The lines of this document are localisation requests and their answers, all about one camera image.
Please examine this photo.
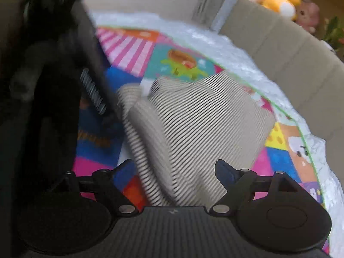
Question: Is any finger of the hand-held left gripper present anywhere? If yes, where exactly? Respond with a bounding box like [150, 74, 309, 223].
[77, 4, 121, 125]

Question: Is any beige upholstered headboard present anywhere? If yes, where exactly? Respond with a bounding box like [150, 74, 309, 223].
[220, 0, 344, 140]

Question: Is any blue-grey curtain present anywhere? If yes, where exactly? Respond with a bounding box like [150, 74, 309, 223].
[211, 0, 258, 31]

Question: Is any pink plush toy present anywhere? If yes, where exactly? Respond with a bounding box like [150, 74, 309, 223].
[296, 0, 321, 33]

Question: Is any colourful printed play mat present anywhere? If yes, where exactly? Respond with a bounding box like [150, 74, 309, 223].
[72, 25, 330, 256]

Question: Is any white quilted mattress cover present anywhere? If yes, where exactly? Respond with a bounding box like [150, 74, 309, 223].
[89, 12, 344, 258]

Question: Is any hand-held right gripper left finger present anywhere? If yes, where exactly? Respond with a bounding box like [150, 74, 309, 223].
[62, 158, 137, 216]

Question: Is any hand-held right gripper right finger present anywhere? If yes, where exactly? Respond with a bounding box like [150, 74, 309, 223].
[209, 159, 300, 217]

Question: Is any beige striped knit garment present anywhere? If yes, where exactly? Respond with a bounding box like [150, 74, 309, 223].
[117, 71, 276, 207]

